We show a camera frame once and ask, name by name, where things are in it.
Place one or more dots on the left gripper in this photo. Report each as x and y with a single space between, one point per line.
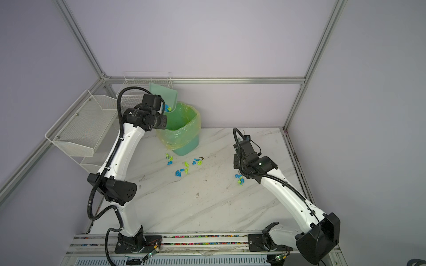
163 126

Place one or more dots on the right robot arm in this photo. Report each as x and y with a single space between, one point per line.
317 232

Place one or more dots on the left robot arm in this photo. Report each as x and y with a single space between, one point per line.
110 190

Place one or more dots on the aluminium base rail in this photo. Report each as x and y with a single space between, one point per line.
182 249

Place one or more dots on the green plastic dustpan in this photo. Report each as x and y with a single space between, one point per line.
169 95

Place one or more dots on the white mesh two-tier shelf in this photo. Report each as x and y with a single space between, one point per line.
87 130

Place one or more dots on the white wire basket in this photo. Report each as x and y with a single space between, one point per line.
143 80

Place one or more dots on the paper scrap cluster upper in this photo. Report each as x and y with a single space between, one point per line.
167 108

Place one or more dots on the green and blue paper scrap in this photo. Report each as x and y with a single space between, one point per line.
169 158

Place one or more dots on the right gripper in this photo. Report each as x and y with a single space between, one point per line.
235 163

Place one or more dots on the paper scrap cluster right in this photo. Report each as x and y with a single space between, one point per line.
240 179

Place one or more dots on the yellow-green bin liner bag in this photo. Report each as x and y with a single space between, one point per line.
181 126

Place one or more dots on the paper scrap cluster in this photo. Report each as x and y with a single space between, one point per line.
240 179
167 108

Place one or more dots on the green plastic trash bin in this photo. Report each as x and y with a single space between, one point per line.
181 136

